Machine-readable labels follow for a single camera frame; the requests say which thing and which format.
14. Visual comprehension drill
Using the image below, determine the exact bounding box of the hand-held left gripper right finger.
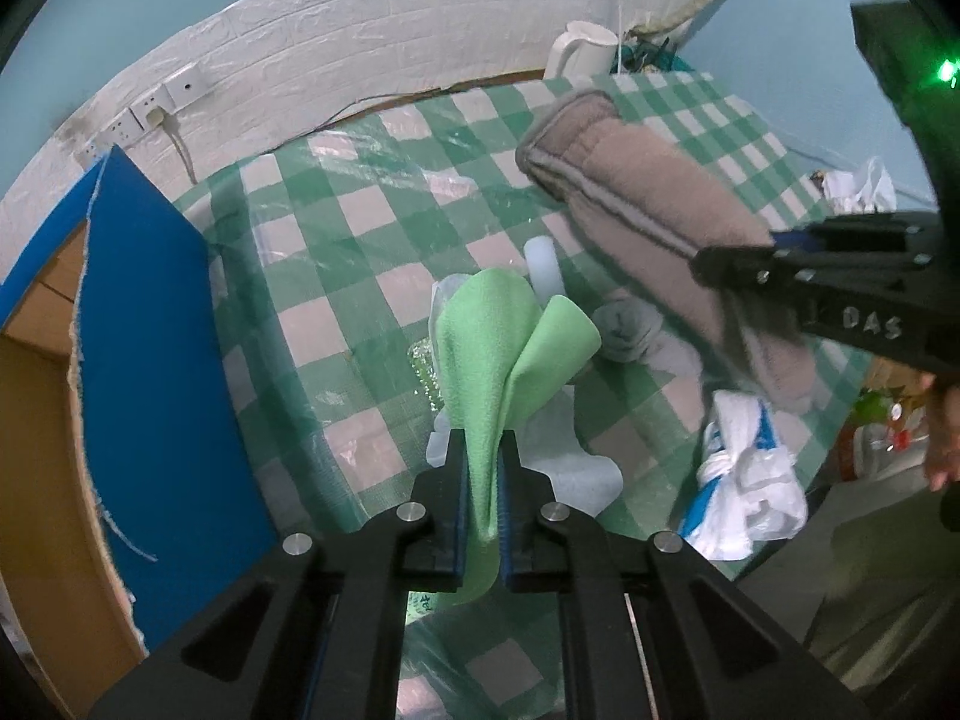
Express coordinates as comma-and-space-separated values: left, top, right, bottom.
501, 427, 871, 720

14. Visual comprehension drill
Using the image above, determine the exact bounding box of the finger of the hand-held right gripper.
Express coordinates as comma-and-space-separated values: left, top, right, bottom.
772, 210, 946, 252
691, 238, 931, 316

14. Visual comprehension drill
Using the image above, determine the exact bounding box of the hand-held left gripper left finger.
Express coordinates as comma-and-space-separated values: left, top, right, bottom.
90, 427, 470, 720

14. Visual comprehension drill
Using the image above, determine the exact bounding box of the grey sock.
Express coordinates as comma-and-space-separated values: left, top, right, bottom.
592, 298, 702, 377

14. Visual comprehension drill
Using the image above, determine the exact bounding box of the brown fleece towel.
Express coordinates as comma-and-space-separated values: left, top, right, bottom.
516, 88, 822, 413

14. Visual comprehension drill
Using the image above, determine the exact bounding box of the light green cloth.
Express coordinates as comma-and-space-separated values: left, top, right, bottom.
435, 268, 601, 605

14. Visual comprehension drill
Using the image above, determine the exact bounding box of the white and blue cloth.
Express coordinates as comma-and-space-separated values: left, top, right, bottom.
679, 388, 809, 562

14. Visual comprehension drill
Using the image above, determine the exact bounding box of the blue cardboard box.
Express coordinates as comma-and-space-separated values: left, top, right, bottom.
0, 144, 282, 720

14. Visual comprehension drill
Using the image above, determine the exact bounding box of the person's right hand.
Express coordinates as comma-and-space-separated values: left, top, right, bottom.
924, 371, 960, 494

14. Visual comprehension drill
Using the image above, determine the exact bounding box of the white plastic bag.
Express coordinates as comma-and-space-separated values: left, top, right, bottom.
816, 157, 898, 215

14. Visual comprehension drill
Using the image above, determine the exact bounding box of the clear plastic bag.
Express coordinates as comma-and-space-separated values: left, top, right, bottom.
409, 277, 466, 415

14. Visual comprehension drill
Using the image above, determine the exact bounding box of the white foam cylinder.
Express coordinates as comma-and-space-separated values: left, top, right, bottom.
523, 236, 563, 297

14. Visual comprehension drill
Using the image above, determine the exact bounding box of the cluster of bottles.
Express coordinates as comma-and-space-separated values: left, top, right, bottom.
838, 382, 938, 482

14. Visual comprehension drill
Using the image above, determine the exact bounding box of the green checkered tablecloth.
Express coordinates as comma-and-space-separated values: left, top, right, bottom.
176, 71, 886, 720

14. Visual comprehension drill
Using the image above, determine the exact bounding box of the white electric kettle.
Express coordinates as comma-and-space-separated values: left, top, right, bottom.
544, 21, 620, 80

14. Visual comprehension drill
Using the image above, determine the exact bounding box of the tangle of cables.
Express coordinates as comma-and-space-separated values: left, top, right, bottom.
619, 31, 700, 77

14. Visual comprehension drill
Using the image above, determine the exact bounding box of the thin dark cable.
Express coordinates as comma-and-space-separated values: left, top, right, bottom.
319, 69, 548, 134

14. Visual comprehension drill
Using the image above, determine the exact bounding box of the beige plug cable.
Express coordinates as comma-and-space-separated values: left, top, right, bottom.
148, 111, 200, 185

